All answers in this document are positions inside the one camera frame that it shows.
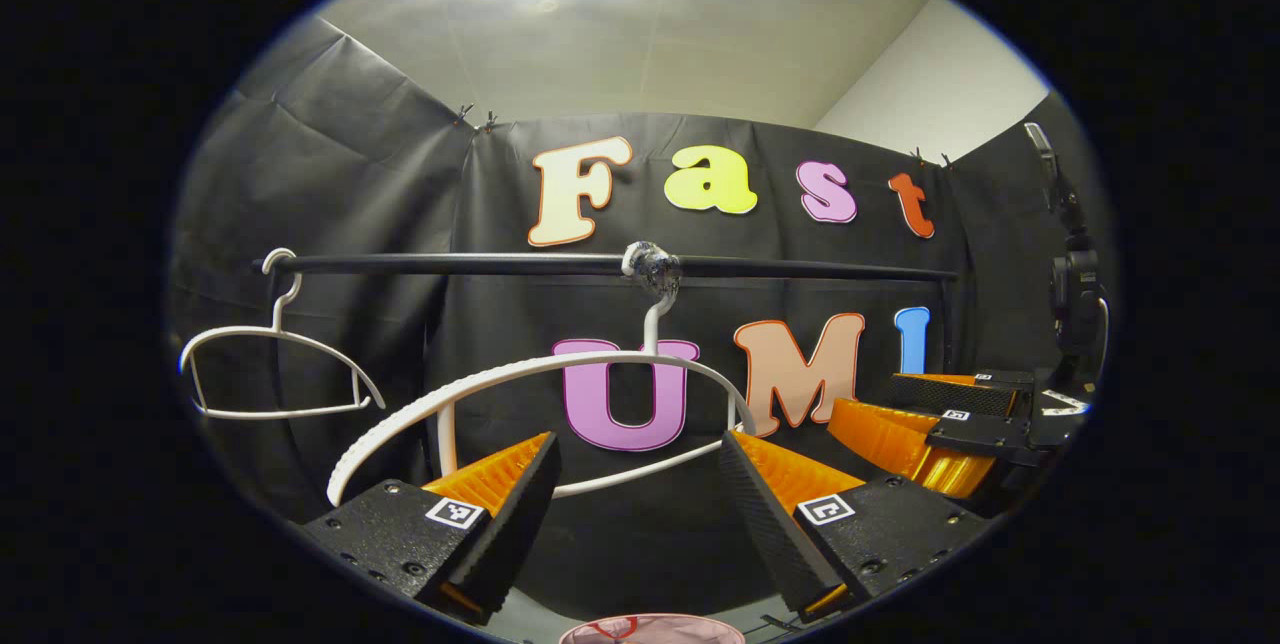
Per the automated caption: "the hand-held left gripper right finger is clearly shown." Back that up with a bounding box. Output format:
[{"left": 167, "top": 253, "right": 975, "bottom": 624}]
[{"left": 718, "top": 429, "right": 986, "bottom": 623}]

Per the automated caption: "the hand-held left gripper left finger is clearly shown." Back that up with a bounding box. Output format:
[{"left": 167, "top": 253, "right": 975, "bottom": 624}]
[{"left": 300, "top": 432, "right": 563, "bottom": 625}]

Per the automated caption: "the white hanger with taped hook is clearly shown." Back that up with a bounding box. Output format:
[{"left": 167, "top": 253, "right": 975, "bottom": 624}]
[{"left": 327, "top": 274, "right": 758, "bottom": 507}]

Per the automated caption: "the pink laundry hamper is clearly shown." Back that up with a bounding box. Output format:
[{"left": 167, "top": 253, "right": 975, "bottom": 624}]
[{"left": 558, "top": 614, "right": 746, "bottom": 644}]

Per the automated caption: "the black clothes rack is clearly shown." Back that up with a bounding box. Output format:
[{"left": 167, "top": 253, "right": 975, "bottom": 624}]
[{"left": 255, "top": 252, "right": 961, "bottom": 485}]

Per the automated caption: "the white plastic hanger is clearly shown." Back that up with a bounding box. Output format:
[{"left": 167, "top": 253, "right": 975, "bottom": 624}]
[{"left": 180, "top": 247, "right": 386, "bottom": 422}]

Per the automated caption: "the clear tape wad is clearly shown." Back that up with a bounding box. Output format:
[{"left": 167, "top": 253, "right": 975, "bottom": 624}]
[{"left": 622, "top": 241, "right": 683, "bottom": 295}]

